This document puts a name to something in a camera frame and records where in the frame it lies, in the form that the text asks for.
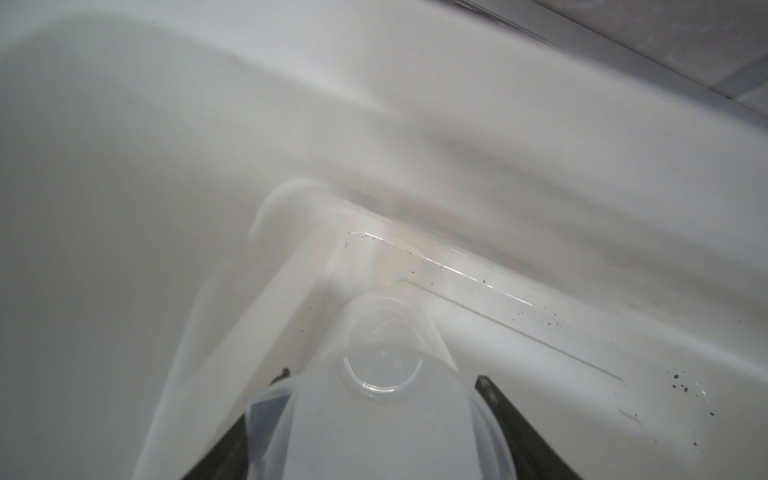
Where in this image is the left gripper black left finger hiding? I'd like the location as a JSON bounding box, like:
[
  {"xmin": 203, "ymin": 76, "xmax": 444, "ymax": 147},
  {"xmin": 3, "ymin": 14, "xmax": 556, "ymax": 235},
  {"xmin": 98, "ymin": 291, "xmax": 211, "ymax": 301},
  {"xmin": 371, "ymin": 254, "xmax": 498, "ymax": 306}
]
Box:
[{"xmin": 179, "ymin": 367, "xmax": 292, "ymax": 480}]

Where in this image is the white plastic bin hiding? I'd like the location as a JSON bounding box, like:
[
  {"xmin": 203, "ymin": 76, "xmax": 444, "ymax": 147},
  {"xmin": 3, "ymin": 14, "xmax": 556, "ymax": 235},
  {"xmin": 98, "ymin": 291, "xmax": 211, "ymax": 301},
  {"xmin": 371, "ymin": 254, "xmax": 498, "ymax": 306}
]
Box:
[{"xmin": 1, "ymin": 1, "xmax": 767, "ymax": 479}]

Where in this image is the clear measuring cup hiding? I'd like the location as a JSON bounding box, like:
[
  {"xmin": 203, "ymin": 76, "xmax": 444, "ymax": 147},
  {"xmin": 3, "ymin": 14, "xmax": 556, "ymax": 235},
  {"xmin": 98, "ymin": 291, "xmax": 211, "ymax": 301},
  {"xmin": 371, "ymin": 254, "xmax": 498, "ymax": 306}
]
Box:
[{"xmin": 245, "ymin": 293, "xmax": 516, "ymax": 479}]

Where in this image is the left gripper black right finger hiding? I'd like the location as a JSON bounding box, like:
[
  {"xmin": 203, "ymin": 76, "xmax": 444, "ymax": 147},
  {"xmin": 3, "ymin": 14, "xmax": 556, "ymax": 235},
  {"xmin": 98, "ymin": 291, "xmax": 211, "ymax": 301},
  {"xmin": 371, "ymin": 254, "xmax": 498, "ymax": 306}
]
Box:
[{"xmin": 475, "ymin": 375, "xmax": 581, "ymax": 480}]

